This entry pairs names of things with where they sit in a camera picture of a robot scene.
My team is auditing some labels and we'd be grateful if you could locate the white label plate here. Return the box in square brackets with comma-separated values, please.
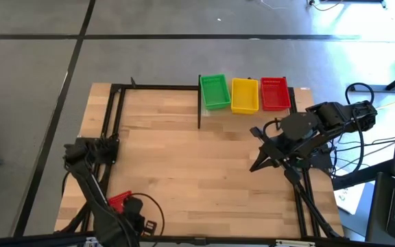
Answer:
[275, 239, 317, 247]

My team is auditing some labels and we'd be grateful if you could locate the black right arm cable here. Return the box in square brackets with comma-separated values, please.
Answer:
[344, 82, 377, 173]

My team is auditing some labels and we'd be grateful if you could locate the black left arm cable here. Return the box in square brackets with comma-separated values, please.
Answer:
[128, 192, 166, 238]

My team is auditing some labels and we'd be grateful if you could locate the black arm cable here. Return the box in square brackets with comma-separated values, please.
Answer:
[128, 192, 166, 238]
[344, 82, 377, 173]

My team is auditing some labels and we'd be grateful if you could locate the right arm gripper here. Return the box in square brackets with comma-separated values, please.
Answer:
[249, 126, 317, 172]

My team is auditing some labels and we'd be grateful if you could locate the white paper sheet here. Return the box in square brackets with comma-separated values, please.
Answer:
[333, 185, 366, 215]

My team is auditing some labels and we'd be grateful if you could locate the black diagonal strut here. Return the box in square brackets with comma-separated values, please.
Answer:
[331, 159, 395, 191]

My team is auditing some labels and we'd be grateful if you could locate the dark grey desk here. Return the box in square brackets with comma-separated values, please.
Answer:
[365, 91, 395, 247]

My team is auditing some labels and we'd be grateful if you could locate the green plastic basket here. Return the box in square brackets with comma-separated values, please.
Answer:
[200, 73, 232, 108]
[203, 104, 232, 111]

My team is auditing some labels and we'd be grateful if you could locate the black aluminium rig frame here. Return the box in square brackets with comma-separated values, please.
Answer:
[0, 77, 395, 247]

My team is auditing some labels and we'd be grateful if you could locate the yellow plastic basket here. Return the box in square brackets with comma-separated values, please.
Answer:
[231, 108, 259, 115]
[230, 78, 259, 111]

